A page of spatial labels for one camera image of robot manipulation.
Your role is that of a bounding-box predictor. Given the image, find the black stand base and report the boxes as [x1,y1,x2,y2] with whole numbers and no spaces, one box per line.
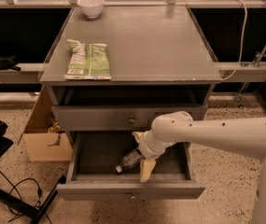
[0,119,67,224]

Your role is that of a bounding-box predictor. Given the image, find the grey open lower drawer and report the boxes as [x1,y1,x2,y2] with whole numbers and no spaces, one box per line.
[58,131,205,201]

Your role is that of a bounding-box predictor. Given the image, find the white hanging cable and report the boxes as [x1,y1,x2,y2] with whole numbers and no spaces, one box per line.
[221,0,248,82]

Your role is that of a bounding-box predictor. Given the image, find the grey upper drawer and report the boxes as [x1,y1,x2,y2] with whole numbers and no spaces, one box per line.
[52,105,207,131]

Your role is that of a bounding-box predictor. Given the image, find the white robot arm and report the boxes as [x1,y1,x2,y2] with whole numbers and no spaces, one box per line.
[133,111,266,224]

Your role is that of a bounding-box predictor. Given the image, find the grey wooden drawer cabinet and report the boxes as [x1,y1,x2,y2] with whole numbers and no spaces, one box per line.
[38,5,223,142]

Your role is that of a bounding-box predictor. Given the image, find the brown cardboard box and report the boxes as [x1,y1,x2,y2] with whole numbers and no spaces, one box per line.
[22,87,73,161]

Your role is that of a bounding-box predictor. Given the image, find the black floor cable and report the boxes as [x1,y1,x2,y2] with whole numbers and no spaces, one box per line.
[0,163,54,224]

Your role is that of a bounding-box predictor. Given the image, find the white ceramic bowl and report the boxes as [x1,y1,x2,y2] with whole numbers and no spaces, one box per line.
[77,0,105,19]

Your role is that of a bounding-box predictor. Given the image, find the clear plastic water bottle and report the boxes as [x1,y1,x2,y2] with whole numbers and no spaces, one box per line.
[116,148,143,174]

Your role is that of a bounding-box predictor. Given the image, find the green snack bag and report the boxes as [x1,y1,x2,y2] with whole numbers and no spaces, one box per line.
[64,39,111,80]

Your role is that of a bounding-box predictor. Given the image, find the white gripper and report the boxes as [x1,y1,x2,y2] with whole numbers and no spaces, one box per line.
[132,131,174,182]

